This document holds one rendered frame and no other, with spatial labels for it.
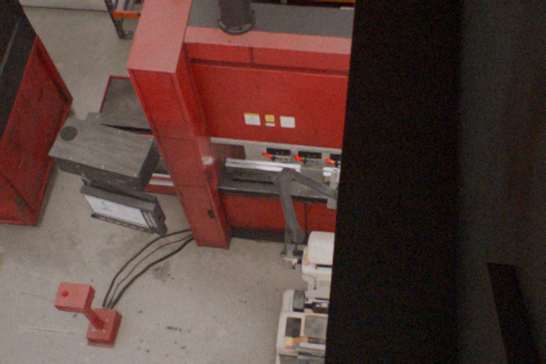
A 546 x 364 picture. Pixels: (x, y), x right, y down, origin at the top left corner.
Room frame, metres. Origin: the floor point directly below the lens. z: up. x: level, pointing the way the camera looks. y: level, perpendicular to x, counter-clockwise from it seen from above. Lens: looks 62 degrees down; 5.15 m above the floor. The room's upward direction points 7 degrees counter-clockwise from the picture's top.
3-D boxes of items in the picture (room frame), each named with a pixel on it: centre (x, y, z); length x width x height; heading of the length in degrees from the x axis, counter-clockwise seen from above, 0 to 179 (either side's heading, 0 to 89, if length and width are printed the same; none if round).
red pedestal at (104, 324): (1.67, 1.37, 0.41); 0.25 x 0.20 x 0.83; 166
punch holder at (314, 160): (2.27, -0.25, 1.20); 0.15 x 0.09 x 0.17; 76
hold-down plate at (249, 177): (2.30, 0.13, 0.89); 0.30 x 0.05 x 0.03; 76
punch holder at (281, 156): (2.31, -0.05, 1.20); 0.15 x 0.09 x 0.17; 76
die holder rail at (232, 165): (2.35, 0.07, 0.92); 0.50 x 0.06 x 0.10; 76
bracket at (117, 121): (2.27, 0.86, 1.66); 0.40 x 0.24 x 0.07; 76
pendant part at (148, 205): (1.93, 0.87, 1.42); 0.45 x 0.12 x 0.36; 66
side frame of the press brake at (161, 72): (2.62, 0.44, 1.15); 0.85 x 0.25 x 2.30; 166
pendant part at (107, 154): (2.03, 0.88, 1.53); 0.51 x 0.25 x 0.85; 66
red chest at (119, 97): (2.92, 0.90, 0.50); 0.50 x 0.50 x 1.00; 76
